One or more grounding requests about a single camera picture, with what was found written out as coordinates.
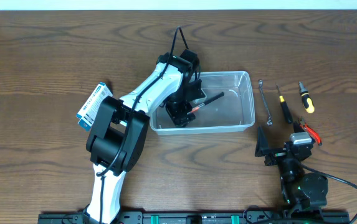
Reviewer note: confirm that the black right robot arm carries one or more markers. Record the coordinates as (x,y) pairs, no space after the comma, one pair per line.
(303,192)

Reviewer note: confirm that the slim black yellow screwdriver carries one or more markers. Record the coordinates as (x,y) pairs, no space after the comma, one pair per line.
(284,106)

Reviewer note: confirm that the stubby yellow black screwdriver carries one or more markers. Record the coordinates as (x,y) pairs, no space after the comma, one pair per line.
(306,99)

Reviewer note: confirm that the clear plastic container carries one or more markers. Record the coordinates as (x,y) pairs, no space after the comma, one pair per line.
(233,112)

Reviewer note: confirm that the red handled pliers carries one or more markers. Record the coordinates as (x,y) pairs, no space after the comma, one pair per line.
(310,131)

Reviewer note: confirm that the small black red hammer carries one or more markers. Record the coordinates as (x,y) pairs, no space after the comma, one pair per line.
(208,101)

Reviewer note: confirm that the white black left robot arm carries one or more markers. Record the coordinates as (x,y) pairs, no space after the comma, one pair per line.
(118,135)

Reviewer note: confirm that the silver double ring wrench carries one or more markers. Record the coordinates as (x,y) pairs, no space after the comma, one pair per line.
(269,119)

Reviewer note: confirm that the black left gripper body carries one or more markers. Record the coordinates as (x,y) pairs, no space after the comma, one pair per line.
(178,104)

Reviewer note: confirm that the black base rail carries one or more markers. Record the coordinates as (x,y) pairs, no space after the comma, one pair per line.
(249,216)

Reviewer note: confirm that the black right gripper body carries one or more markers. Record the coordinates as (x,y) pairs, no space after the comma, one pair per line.
(275,156)

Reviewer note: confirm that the white blue screwdriver bit box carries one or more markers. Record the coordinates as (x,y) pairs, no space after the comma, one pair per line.
(89,110)

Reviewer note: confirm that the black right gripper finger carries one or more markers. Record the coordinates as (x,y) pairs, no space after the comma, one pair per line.
(297,128)
(262,146)

